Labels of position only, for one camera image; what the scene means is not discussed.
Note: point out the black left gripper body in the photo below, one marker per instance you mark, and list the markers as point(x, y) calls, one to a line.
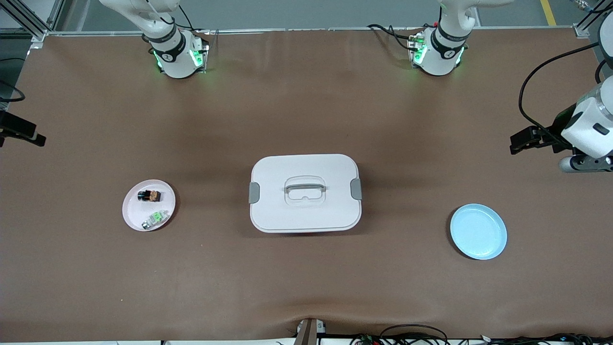
point(559, 120)

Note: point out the white lidded storage box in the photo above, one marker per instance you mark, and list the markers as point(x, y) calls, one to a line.
point(306, 213)

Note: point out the brown table mat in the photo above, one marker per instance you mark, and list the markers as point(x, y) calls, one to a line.
point(306, 282)

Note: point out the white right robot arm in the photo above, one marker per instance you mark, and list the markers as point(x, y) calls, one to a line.
point(175, 60)

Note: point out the aluminium frame post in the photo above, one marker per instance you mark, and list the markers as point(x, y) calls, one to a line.
point(28, 21)
point(585, 28)

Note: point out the light blue round plate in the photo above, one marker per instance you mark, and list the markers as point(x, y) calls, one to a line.
point(479, 232)

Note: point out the grey metal bracket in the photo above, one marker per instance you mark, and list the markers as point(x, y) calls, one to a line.
point(306, 333)

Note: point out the green switch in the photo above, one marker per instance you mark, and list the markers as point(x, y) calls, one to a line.
point(154, 219)

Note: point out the pink round plate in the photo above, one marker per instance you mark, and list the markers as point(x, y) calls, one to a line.
point(134, 213)

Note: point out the orange black switch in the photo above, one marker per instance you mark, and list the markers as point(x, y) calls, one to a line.
point(149, 196)

